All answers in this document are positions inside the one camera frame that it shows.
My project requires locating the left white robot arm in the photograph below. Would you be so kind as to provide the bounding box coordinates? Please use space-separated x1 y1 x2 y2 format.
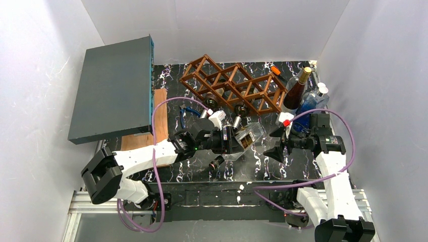
81 118 244 205

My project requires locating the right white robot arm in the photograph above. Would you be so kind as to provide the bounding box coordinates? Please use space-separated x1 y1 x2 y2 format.
264 109 376 241

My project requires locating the purple cable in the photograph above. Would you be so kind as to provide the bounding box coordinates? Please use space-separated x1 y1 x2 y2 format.
253 108 356 231
116 97 211 233

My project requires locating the blue square glass bottle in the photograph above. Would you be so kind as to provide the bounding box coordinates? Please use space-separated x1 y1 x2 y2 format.
292 86 330 133

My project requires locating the brown wooden board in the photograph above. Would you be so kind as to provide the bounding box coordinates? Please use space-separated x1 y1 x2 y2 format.
117 104 176 171

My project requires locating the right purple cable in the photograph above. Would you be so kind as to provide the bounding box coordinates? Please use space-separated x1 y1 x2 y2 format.
253 108 356 231

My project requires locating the dark grey box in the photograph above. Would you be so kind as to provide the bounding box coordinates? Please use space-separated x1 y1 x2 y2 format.
68 36 154 145

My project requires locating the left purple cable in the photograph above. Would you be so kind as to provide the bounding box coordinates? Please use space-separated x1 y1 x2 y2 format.
116 97 211 233

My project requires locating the dark bottle silver cap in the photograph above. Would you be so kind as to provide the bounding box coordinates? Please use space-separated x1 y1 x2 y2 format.
202 92 224 112

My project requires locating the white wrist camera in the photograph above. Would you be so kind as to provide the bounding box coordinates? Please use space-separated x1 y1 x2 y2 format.
207 109 226 131
277 112 295 137

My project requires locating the dark bottle gold cap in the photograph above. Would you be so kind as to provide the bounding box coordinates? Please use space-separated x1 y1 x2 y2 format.
281 67 312 114

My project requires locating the brown wooden wine rack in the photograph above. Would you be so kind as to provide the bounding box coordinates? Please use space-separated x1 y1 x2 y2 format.
179 54 288 115

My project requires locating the blue cable on table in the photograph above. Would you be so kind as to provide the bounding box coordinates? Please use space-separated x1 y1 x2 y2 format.
179 104 203 129

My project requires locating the clear bottle white neck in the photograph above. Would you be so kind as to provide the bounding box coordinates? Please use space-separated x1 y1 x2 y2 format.
307 82 326 94

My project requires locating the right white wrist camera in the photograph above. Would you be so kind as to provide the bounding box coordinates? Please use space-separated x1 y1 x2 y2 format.
277 112 295 137

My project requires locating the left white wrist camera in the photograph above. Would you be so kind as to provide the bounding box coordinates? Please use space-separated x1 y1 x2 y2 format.
207 109 226 131

